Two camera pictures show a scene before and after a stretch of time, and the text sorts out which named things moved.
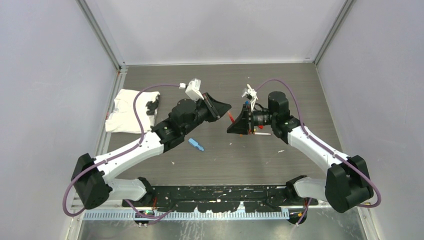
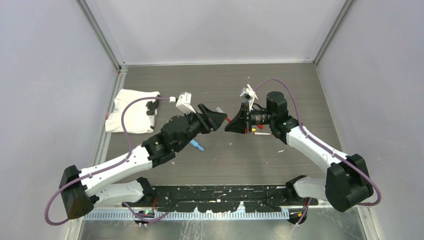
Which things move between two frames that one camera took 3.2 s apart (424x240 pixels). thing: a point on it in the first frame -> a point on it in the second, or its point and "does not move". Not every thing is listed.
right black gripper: [242, 123] does not move
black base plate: [222, 198] does not move
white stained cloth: [121, 117] does not move
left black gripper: [216, 110] -> [210, 121]
